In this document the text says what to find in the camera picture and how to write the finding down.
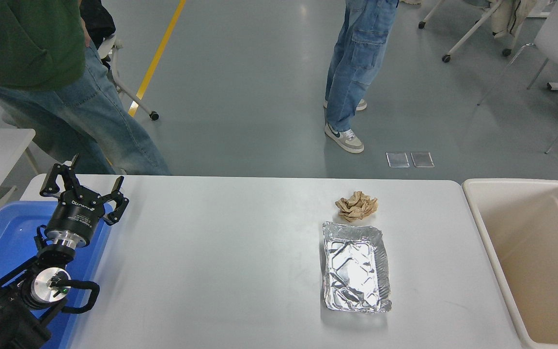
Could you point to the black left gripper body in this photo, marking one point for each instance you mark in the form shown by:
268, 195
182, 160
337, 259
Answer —
75, 215

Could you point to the silver foil tray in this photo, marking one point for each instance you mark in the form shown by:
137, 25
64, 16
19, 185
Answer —
354, 266

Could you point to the blue plastic tray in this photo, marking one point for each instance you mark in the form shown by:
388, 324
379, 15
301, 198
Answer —
3, 232

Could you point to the white rolling chair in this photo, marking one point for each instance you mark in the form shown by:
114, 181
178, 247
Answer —
468, 34
129, 92

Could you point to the person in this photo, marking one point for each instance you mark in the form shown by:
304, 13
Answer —
17, 39
351, 58

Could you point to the black backpack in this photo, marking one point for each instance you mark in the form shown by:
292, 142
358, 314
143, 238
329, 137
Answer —
97, 19

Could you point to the crumpled tan paper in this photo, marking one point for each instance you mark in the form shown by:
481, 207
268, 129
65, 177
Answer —
356, 207

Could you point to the clear floor plate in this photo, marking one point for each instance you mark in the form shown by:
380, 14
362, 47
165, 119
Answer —
422, 159
397, 160

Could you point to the large pale bin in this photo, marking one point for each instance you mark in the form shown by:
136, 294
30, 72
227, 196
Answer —
535, 291

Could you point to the beige jacket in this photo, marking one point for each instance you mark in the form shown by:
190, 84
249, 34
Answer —
509, 17

